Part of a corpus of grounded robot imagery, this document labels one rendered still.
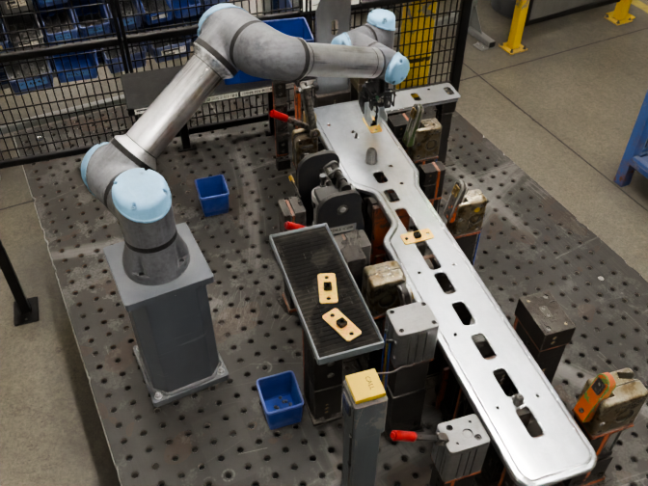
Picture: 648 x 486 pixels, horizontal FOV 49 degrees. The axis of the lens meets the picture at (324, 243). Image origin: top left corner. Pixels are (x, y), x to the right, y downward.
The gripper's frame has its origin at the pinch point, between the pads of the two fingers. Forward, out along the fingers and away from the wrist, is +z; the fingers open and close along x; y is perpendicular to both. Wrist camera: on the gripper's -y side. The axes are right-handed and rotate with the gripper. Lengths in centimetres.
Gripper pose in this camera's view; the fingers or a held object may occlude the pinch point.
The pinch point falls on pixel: (372, 121)
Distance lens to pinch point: 217.4
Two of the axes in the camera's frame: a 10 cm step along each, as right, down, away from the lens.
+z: 0.0, 7.2, 7.0
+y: 3.1, 6.6, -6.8
